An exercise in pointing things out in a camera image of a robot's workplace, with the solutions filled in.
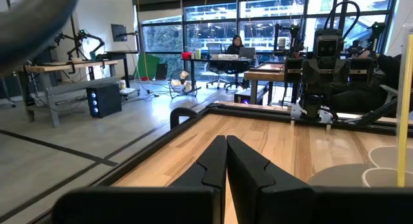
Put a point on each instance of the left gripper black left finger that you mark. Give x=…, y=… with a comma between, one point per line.
x=213, y=166

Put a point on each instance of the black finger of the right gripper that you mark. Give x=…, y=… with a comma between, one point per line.
x=293, y=64
x=359, y=64

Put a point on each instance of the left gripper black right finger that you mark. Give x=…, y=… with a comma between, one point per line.
x=251, y=191

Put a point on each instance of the black robot arm on stand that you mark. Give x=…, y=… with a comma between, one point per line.
x=292, y=40
x=80, y=35

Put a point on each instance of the person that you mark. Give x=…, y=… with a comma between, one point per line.
x=235, y=46
x=364, y=95

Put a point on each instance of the wooden table black legs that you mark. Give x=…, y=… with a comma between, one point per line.
x=263, y=75

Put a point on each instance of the grey laptop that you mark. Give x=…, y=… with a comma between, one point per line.
x=247, y=53

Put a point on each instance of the black office chair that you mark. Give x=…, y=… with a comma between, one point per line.
x=237, y=70
x=214, y=64

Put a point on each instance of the round floor fan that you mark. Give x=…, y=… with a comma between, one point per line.
x=182, y=83

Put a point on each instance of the grey round textured placemat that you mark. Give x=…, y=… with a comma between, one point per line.
x=338, y=175

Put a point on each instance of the black desk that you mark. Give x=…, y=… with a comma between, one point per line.
x=193, y=75

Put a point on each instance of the yellow-green cup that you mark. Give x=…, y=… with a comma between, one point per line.
x=198, y=54

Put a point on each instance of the red container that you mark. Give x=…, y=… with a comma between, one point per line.
x=186, y=55

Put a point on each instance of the white paper cup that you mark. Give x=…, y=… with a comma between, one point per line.
x=380, y=180

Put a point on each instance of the green panel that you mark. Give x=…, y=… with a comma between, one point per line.
x=149, y=66

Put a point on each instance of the black computer tower blue lights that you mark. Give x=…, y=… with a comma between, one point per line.
x=104, y=99

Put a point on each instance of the black monitor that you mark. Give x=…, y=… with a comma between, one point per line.
x=118, y=32

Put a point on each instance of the right wrist camera box grey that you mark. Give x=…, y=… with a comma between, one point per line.
x=327, y=48

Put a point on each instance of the wooden workbench grey frame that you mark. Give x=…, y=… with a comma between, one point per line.
x=64, y=68

